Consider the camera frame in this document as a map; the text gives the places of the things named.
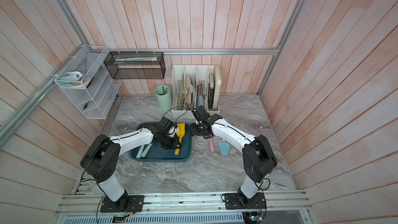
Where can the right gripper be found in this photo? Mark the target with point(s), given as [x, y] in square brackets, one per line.
[193, 128]

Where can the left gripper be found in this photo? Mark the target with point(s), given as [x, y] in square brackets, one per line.
[174, 145]

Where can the yellow shovel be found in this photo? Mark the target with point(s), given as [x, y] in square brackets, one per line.
[180, 131]

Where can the teal plastic storage box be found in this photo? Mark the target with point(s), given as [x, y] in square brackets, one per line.
[158, 154]

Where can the purple shovel pink handle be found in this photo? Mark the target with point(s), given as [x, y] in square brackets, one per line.
[211, 144]

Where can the light blue rounded shovel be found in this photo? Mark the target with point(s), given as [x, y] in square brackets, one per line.
[146, 150]

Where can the pointed light blue trowel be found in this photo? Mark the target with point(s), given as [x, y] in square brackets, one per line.
[224, 147]

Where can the pale blue shovel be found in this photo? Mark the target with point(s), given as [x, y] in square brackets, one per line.
[140, 151]

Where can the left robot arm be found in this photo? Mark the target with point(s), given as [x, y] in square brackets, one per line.
[101, 159]

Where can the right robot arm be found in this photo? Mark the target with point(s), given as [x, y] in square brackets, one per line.
[258, 158]

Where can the books in organizer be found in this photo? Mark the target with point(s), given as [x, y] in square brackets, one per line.
[191, 93]

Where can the white file organizer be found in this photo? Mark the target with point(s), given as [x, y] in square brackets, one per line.
[198, 72]

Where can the green cup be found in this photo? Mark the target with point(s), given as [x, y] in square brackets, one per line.
[164, 98]

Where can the black mesh basket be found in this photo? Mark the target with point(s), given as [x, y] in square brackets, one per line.
[135, 65]

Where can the white tape dispenser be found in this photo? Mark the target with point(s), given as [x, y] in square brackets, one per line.
[74, 79]

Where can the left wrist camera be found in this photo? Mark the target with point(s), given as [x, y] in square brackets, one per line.
[172, 131]

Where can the white wire shelf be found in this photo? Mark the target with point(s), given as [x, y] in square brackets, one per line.
[96, 96]

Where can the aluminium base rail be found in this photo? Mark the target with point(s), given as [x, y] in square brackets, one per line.
[194, 202]

